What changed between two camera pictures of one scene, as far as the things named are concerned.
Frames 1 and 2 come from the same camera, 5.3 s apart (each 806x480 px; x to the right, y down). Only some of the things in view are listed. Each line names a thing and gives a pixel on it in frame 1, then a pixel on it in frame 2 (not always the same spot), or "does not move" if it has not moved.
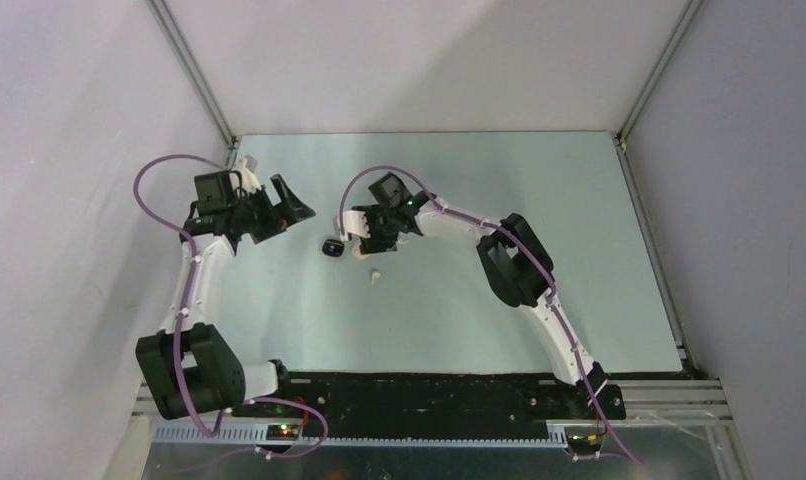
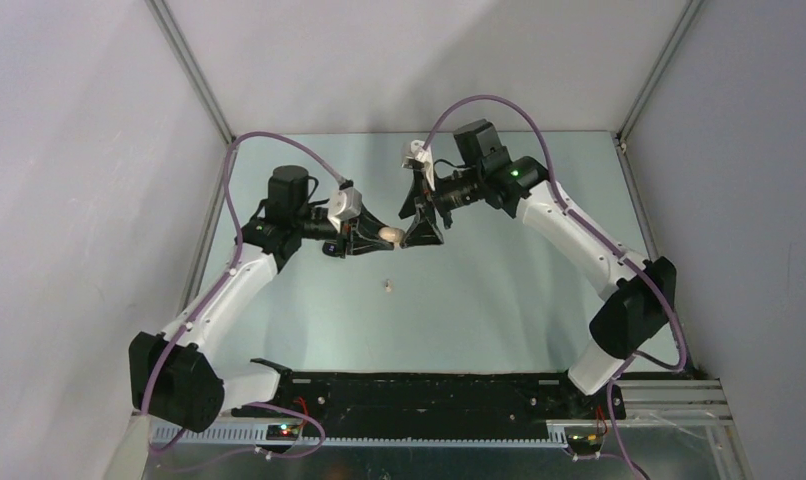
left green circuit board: [282, 432] does not move
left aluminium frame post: [186, 59] does not move
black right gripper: [375, 244] -> [422, 231]
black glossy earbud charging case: [332, 247] does not move
